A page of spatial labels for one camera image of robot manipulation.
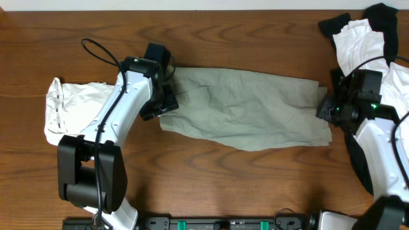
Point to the white shirt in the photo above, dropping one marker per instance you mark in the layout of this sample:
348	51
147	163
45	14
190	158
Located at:
356	43

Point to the khaki shorts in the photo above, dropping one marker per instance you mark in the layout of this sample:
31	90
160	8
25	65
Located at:
246	110

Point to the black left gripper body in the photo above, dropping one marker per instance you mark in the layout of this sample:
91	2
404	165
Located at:
163	101

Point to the folded white cloth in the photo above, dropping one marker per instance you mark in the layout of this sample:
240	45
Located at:
72	107

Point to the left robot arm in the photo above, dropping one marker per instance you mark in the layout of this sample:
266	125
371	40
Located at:
91	168

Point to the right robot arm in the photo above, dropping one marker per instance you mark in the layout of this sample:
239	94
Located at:
356	107

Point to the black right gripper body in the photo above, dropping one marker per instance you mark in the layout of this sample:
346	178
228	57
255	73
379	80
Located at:
331	110

